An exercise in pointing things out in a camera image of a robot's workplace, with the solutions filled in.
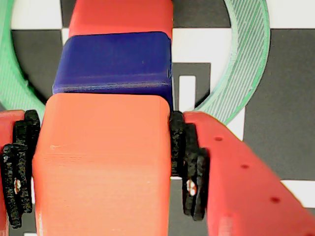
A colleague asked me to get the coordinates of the orange cube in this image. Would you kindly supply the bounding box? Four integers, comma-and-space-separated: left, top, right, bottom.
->
31, 93, 172, 236

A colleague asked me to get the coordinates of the red cube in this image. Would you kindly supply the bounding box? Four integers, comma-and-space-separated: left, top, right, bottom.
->
68, 0, 174, 39

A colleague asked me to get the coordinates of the green flat ring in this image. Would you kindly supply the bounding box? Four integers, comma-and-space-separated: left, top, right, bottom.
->
0, 0, 271, 125

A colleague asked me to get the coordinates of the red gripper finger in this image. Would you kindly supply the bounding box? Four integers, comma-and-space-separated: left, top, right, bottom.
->
0, 109, 42, 229
169, 110, 315, 236

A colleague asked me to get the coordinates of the blue cube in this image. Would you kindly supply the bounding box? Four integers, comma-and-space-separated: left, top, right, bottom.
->
52, 31, 174, 109

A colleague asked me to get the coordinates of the black white marker checkerboard mat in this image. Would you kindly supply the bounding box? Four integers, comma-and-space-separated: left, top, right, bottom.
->
0, 0, 315, 236

